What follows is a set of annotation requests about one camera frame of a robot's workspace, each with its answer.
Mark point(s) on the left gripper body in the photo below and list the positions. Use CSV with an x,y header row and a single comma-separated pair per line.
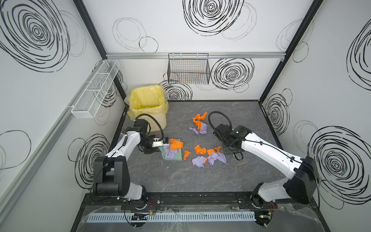
x,y
151,145

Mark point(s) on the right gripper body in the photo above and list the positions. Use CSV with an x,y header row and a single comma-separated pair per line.
x,y
221,131

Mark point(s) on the green plastic dustpan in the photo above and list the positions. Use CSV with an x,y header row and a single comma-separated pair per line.
x,y
177,157

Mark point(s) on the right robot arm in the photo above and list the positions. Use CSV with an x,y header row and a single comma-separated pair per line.
x,y
301,174

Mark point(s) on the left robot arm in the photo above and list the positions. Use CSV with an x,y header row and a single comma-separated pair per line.
x,y
111,176

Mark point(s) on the orange paper scrap under right arm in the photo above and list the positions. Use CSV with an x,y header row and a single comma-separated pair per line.
x,y
214,150

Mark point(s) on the purple paper scrap front centre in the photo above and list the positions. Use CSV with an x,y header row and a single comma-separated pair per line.
x,y
217,156

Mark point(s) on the long purple paper scrap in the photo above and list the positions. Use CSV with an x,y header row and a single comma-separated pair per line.
x,y
169,154

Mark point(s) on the orange paper scrap right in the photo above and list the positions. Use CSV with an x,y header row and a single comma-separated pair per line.
x,y
175,144

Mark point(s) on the purple paper scrap right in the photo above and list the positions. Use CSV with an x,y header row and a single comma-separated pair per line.
x,y
200,130

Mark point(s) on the beige plastic trash bin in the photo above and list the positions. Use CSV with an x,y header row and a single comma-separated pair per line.
x,y
152,126

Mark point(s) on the orange paper scrap front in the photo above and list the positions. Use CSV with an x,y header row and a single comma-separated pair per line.
x,y
200,150

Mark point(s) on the orange paper scrap cluster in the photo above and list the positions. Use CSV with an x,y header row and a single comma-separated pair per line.
x,y
198,120

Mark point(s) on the small orange paper scrap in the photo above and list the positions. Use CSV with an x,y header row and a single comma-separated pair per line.
x,y
186,154

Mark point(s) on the yellow plastic bin liner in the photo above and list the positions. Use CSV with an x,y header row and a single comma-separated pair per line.
x,y
147,100

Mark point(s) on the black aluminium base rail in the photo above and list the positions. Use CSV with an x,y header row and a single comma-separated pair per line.
x,y
158,200

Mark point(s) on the white wire wall shelf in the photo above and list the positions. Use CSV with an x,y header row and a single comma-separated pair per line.
x,y
99,92

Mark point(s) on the black wire wall basket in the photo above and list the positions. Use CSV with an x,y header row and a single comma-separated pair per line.
x,y
189,68

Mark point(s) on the white slotted cable duct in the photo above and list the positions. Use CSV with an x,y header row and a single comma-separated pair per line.
x,y
171,217

